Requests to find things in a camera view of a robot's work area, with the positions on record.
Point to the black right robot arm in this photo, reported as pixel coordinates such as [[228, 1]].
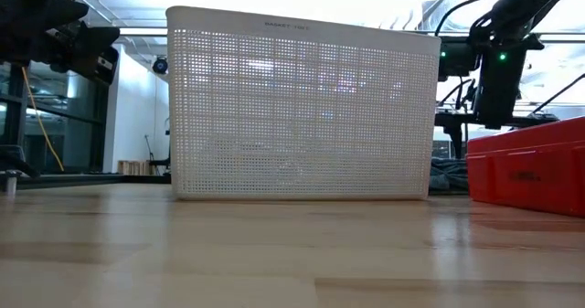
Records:
[[498, 84]]

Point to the white perforated plastic basket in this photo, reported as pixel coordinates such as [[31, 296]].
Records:
[[297, 116]]

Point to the long ceiling light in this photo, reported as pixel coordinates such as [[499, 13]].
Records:
[[144, 31]]

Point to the blue patterned hospital gown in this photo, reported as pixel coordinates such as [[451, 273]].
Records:
[[450, 175]]

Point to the red first aid kit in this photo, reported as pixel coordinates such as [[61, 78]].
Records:
[[525, 171]]

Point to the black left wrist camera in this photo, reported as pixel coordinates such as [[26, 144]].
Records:
[[91, 54]]

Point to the black round wall camera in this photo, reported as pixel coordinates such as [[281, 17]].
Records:
[[160, 66]]

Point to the black aluminium table frame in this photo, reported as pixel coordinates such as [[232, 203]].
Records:
[[91, 179]]

